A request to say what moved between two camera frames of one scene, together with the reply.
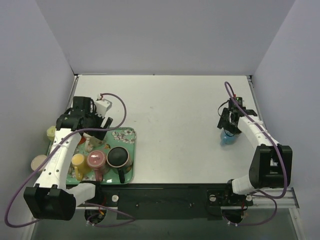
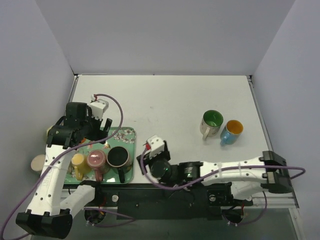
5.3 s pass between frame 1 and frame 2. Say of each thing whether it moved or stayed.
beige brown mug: stayed
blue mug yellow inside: stayed
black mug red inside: stayed
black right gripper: moved
